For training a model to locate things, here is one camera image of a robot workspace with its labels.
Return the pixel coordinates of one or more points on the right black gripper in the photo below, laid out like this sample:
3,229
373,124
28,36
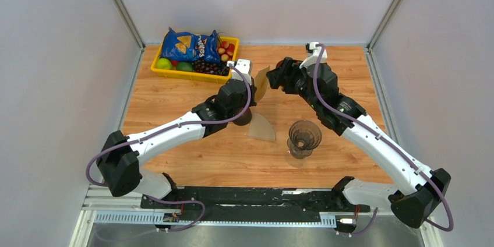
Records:
290,69

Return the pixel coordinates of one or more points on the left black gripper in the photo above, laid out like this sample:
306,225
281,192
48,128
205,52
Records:
251,101

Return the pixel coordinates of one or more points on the paper coffee filter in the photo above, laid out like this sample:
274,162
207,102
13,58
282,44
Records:
261,83

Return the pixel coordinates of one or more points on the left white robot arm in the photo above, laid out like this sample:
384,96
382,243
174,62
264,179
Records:
122,157

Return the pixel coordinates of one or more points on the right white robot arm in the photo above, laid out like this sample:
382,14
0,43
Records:
417,194

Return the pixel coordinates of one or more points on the paper filter on table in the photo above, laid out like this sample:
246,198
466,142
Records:
260,128

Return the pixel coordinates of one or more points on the clear glass dripper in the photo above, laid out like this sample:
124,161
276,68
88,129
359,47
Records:
303,137

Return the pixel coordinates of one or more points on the red rimmed glass server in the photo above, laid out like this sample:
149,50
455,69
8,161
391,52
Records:
244,119

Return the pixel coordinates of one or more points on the dark grape bunch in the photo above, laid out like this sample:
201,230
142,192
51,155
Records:
219,69

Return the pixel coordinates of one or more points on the red apples pile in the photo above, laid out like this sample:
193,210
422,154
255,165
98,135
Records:
226,51

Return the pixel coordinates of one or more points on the green avocado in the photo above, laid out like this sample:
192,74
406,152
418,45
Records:
184,67

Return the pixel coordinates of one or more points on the yellow plastic bin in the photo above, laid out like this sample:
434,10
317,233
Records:
177,74

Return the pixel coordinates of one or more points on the blue chips bag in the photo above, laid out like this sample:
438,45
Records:
188,47

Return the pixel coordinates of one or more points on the green lime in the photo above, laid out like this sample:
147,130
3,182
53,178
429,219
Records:
164,63

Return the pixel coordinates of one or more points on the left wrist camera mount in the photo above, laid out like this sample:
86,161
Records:
241,69

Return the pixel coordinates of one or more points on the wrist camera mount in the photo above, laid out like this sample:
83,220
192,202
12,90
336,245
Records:
315,53
241,69

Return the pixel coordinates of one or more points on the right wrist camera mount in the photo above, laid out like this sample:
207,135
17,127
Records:
315,53

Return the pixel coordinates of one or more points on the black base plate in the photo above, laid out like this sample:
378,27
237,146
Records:
245,205

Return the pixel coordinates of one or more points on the aluminium frame rail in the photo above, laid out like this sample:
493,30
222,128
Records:
100,207

